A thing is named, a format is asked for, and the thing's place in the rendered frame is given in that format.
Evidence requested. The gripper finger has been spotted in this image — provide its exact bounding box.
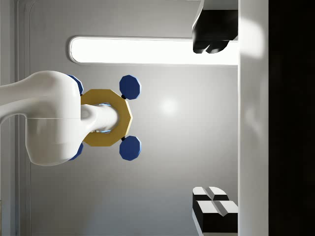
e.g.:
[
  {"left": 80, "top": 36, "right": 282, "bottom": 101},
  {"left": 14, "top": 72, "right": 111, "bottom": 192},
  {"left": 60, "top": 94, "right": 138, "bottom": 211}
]
[
  {"left": 191, "top": 0, "right": 239, "bottom": 54},
  {"left": 192, "top": 186, "right": 239, "bottom": 236}
]

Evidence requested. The drone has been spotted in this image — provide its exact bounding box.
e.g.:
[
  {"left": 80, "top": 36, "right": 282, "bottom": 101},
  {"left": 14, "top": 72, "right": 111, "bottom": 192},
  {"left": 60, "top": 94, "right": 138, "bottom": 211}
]
[{"left": 66, "top": 74, "right": 142, "bottom": 162}]

